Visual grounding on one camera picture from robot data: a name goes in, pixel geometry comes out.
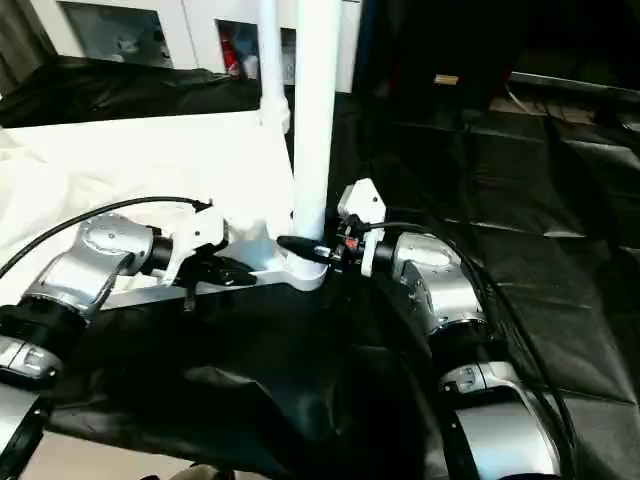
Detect white plastic table top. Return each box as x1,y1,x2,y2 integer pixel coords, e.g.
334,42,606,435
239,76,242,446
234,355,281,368
0,107,330,312

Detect white plastic table leg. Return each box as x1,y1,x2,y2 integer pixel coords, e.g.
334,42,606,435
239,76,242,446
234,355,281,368
289,0,344,292
256,0,294,137

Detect black table mat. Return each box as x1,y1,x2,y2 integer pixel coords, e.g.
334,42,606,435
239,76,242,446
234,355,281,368
0,55,640,480

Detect black left robot foot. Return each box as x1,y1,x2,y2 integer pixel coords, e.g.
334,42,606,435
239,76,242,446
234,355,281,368
188,463,238,480

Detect white glass door cabinet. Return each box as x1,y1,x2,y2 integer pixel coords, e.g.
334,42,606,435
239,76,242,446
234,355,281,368
28,0,362,94

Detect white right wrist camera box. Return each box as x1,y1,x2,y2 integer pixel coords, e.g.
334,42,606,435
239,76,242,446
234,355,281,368
334,177,389,280

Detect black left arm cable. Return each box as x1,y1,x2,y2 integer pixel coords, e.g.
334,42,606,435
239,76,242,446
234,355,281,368
0,195,215,283

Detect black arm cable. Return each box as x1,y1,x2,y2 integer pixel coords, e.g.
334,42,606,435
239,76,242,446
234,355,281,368
364,221,578,453
0,195,215,283

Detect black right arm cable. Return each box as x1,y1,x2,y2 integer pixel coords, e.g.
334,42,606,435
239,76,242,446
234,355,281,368
364,221,578,453

